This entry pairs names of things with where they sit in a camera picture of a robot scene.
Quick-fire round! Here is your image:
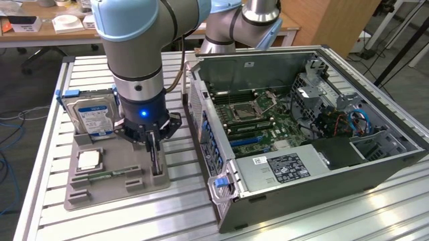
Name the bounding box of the metal socket cover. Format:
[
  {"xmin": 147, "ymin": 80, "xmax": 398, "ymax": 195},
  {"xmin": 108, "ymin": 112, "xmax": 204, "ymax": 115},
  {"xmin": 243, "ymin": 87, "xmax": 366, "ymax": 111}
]
[{"xmin": 254, "ymin": 91, "xmax": 279, "ymax": 112}]

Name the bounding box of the white labelled box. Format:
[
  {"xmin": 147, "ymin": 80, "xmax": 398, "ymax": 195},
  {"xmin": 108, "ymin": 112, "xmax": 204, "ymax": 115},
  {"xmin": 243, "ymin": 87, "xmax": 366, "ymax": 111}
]
[{"xmin": 81, "ymin": 14, "xmax": 97, "ymax": 30}]

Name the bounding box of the black floor adapter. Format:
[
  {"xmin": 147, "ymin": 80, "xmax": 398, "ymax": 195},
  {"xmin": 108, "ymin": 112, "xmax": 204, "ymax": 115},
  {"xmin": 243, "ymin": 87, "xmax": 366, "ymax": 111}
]
[{"xmin": 359, "ymin": 49, "xmax": 379, "ymax": 60}]

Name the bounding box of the white box with black top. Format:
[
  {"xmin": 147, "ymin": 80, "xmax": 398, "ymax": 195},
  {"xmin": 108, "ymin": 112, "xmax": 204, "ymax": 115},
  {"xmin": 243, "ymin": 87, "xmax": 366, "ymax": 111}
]
[{"xmin": 6, "ymin": 15, "xmax": 42, "ymax": 33}]

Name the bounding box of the red wire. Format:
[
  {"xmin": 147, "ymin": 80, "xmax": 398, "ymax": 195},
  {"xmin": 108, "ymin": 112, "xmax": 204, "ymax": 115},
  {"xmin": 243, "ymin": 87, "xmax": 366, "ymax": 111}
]
[{"xmin": 334, "ymin": 114, "xmax": 348, "ymax": 138}]

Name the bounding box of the orange box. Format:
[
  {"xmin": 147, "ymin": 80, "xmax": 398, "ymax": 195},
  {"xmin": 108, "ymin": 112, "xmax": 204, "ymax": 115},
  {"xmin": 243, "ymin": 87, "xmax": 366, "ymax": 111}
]
[{"xmin": 0, "ymin": 18, "xmax": 13, "ymax": 36}]

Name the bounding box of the NVIDIA graphics card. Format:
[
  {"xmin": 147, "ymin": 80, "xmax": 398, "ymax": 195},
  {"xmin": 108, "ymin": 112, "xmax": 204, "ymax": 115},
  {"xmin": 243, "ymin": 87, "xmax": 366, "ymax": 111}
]
[{"xmin": 145, "ymin": 132, "xmax": 165, "ymax": 177}]

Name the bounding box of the green motherboard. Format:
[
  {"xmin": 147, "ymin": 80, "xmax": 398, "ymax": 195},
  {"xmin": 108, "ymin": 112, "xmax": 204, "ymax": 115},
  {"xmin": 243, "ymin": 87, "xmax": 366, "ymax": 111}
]
[{"xmin": 207, "ymin": 86, "xmax": 322, "ymax": 158}]

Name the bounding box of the blue expansion slot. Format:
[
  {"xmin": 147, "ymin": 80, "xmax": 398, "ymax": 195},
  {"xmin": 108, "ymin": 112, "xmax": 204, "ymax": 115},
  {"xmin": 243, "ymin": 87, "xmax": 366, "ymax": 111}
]
[{"xmin": 229, "ymin": 137, "xmax": 263, "ymax": 148}]

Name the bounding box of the black pole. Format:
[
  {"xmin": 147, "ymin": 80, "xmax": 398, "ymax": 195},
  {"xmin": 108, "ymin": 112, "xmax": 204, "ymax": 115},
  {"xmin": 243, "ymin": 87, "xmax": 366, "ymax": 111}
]
[{"xmin": 372, "ymin": 22, "xmax": 429, "ymax": 86}]

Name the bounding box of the grey parts rack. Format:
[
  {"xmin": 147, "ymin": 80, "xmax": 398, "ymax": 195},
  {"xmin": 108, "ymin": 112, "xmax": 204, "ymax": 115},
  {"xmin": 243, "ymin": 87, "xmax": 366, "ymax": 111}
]
[{"xmin": 62, "ymin": 132, "xmax": 172, "ymax": 212}]

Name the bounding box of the open PC case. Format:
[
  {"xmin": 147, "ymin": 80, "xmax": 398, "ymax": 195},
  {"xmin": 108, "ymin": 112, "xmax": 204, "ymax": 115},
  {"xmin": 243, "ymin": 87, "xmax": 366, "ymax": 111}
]
[{"xmin": 180, "ymin": 44, "xmax": 429, "ymax": 234}]

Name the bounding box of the wooden desk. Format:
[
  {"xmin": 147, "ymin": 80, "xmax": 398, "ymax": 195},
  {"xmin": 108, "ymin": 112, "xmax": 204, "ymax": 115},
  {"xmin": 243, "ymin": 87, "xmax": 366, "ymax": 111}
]
[{"xmin": 0, "ymin": 0, "xmax": 302, "ymax": 48}]

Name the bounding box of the olive gripper cable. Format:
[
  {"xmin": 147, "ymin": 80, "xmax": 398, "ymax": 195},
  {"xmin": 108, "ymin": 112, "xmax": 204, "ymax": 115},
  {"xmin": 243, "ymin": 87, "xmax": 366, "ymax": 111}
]
[{"xmin": 165, "ymin": 35, "xmax": 188, "ymax": 93}]

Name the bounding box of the hard disk with blue caddy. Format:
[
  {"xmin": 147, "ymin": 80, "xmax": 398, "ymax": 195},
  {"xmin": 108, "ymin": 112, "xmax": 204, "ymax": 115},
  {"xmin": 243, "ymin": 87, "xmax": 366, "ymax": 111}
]
[{"xmin": 54, "ymin": 84, "xmax": 123, "ymax": 141}]

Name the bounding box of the white floor unit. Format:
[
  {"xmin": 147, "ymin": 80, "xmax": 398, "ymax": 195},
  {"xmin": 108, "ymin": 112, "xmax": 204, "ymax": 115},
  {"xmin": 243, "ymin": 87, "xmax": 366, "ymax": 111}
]
[{"xmin": 347, "ymin": 30, "xmax": 372, "ymax": 54}]

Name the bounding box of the green RAM stick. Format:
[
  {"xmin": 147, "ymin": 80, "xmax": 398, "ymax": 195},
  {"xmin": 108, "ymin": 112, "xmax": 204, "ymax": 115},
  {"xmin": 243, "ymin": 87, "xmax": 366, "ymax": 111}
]
[{"xmin": 72, "ymin": 167, "xmax": 139, "ymax": 182}]

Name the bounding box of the wooden cabinet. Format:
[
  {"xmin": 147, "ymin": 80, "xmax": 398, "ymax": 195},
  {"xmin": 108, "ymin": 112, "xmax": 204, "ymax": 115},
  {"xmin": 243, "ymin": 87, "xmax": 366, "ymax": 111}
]
[{"xmin": 283, "ymin": 0, "xmax": 382, "ymax": 55}]

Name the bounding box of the CPU socket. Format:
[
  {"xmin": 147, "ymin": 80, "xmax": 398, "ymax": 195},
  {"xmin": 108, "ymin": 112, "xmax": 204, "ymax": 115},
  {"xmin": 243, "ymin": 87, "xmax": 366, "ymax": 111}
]
[{"xmin": 231, "ymin": 101, "xmax": 260, "ymax": 121}]

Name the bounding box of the white floor cable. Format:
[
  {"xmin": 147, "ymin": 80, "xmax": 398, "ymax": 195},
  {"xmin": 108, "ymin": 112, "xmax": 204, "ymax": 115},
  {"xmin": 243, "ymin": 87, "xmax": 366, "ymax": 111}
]
[{"xmin": 0, "ymin": 105, "xmax": 50, "ymax": 122}]

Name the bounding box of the silver CPU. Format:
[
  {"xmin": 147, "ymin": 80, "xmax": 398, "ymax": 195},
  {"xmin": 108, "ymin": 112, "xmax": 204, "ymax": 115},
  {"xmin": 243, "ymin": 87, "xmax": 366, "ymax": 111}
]
[{"xmin": 76, "ymin": 150, "xmax": 101, "ymax": 172}]

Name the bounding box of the installed RAM stick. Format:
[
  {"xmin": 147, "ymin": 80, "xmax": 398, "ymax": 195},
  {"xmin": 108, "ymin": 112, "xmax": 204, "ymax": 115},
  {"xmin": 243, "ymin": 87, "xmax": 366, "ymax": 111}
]
[{"xmin": 229, "ymin": 122, "xmax": 272, "ymax": 134}]

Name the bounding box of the blue wire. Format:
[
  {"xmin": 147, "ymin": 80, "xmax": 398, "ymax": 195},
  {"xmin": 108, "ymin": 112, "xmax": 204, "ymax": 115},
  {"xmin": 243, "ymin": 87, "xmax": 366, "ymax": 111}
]
[{"xmin": 346, "ymin": 109, "xmax": 372, "ymax": 134}]

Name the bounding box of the blue case latch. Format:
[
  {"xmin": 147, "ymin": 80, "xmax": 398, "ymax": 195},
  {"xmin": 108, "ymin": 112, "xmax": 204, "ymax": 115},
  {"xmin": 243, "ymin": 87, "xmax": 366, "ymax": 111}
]
[{"xmin": 212, "ymin": 176, "xmax": 229, "ymax": 188}]

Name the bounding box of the grey power supply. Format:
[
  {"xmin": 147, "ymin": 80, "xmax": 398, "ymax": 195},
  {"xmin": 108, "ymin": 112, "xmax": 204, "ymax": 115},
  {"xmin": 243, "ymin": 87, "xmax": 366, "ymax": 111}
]
[{"xmin": 233, "ymin": 146, "xmax": 331, "ymax": 194}]

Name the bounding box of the perforated metal disk bay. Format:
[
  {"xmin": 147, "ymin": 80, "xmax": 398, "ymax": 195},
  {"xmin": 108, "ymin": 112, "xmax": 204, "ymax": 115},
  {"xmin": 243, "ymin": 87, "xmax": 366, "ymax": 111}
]
[{"xmin": 290, "ymin": 72, "xmax": 338, "ymax": 126}]

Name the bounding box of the black plastic shroud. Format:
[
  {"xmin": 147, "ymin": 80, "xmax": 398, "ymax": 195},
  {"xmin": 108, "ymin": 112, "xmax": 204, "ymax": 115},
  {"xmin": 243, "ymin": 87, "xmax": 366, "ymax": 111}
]
[{"xmin": 311, "ymin": 137, "xmax": 366, "ymax": 169}]

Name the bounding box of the blue floor cable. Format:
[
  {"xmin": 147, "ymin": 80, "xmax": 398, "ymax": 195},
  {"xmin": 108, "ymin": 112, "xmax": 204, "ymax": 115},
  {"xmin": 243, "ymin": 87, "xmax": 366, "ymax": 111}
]
[{"xmin": 0, "ymin": 120, "xmax": 26, "ymax": 216}]

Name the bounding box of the metal drive cage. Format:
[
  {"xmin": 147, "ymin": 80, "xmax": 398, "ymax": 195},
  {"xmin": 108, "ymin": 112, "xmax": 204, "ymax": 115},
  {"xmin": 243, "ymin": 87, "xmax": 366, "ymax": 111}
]
[{"xmin": 347, "ymin": 130, "xmax": 407, "ymax": 162}]

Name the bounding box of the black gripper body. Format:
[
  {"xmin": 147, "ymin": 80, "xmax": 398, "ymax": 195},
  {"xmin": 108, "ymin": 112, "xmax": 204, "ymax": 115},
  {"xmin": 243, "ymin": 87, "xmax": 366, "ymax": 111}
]
[{"xmin": 119, "ymin": 90, "xmax": 172, "ymax": 144}]

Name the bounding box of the white square dispenser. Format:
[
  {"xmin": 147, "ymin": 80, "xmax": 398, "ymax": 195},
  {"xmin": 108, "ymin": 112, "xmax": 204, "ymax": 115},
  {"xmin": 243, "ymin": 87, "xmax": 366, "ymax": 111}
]
[{"xmin": 52, "ymin": 14, "xmax": 85, "ymax": 34}]

